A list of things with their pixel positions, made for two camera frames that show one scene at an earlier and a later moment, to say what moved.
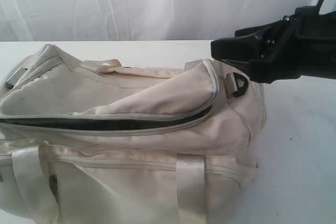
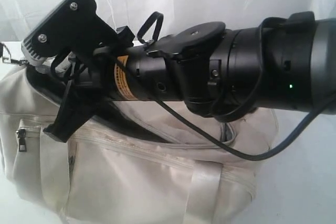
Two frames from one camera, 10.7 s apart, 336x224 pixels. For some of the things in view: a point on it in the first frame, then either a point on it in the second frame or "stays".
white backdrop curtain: (148, 6) stays
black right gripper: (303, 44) -> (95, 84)
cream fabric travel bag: (93, 141) stays
